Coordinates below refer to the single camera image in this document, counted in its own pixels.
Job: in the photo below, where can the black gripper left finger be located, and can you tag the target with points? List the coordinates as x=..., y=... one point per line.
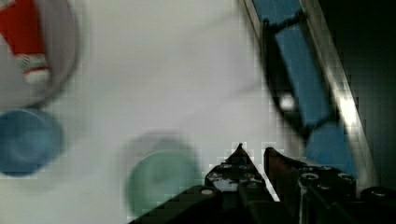
x=237, y=178

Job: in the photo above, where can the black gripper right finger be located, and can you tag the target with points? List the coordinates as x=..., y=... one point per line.
x=308, y=191

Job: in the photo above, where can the green cup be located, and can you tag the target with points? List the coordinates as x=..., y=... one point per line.
x=158, y=177

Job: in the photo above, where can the grey round plate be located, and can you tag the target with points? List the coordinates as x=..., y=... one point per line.
x=59, y=30

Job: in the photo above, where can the red ketchup bottle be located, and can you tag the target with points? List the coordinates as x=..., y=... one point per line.
x=21, y=30

